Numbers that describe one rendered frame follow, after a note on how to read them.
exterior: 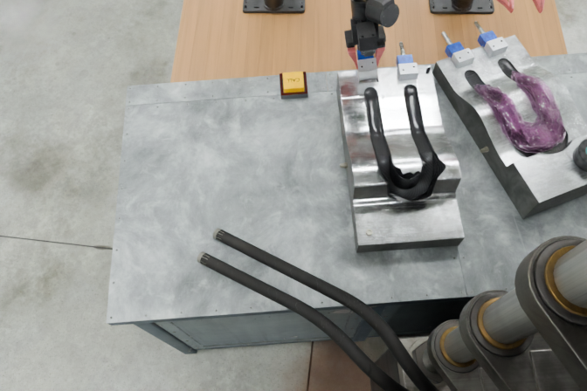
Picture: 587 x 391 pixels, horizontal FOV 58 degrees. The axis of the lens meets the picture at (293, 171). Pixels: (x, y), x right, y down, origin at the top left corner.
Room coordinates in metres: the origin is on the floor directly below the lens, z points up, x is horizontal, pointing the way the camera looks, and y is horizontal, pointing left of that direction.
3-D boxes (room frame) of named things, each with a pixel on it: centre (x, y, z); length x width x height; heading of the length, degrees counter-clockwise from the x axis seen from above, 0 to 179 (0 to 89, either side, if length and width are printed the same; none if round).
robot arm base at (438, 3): (1.18, -0.57, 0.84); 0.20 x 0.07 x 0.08; 85
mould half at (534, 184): (0.73, -0.63, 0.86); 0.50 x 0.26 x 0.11; 17
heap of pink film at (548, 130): (0.73, -0.62, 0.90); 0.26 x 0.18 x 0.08; 17
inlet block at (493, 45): (1.00, -0.59, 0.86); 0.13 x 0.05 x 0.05; 17
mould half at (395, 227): (0.64, -0.27, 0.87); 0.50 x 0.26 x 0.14; 0
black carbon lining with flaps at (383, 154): (0.66, -0.28, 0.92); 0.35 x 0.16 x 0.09; 0
